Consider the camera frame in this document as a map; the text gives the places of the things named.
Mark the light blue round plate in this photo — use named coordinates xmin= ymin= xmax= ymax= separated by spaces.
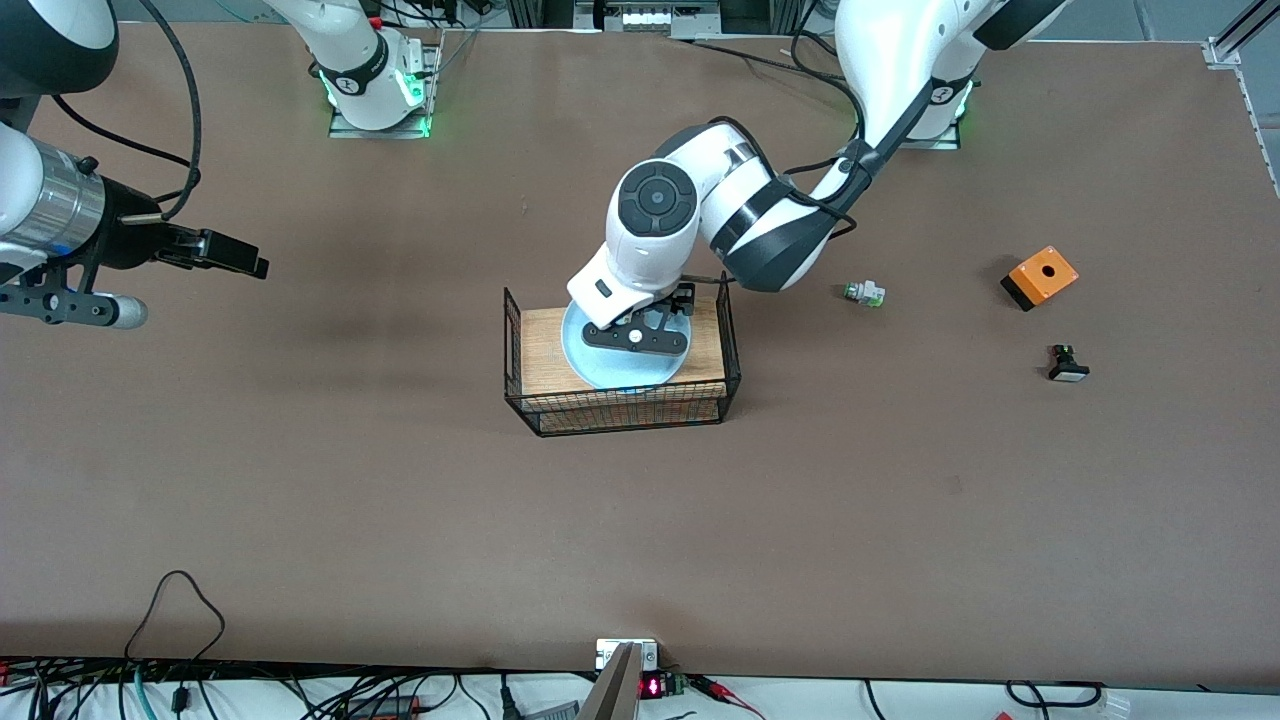
xmin=560 ymin=298 xmax=693 ymax=391

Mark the white power strip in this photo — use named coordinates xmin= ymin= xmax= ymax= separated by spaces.
xmin=575 ymin=0 xmax=723 ymax=39

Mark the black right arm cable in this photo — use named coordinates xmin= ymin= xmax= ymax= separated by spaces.
xmin=50 ymin=0 xmax=203 ymax=223

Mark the black power adapter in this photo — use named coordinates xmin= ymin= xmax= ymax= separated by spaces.
xmin=345 ymin=694 xmax=423 ymax=720

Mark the aluminium edge rail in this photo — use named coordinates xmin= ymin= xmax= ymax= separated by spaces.
xmin=1236 ymin=66 xmax=1280 ymax=197

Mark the red and black probe lead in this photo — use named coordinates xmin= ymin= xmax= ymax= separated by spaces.
xmin=688 ymin=676 xmax=769 ymax=720

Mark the black coiled cable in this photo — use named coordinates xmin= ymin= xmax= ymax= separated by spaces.
xmin=1005 ymin=679 xmax=1107 ymax=711

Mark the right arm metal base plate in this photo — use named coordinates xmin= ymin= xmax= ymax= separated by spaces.
xmin=328 ymin=28 xmax=443 ymax=139

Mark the thin black table cable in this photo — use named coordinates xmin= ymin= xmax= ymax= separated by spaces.
xmin=688 ymin=38 xmax=863 ymax=113

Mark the light wooden board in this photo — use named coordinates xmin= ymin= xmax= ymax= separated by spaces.
xmin=520 ymin=296 xmax=728 ymax=397

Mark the black wire mesh basket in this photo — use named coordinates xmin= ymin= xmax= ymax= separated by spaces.
xmin=503 ymin=270 xmax=743 ymax=438

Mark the teal cable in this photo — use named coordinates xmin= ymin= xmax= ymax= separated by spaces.
xmin=118 ymin=668 xmax=156 ymax=720

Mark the black looped cable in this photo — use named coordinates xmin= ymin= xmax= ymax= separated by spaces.
xmin=124 ymin=570 xmax=227 ymax=663

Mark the aluminium profile corner post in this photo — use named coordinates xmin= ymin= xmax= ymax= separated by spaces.
xmin=1203 ymin=0 xmax=1280 ymax=69

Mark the orange button enclosure box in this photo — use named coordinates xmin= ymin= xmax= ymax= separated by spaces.
xmin=1000 ymin=245 xmax=1081 ymax=313

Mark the grey metal bracket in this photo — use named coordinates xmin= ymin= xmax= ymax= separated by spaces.
xmin=578 ymin=643 xmax=643 ymax=720

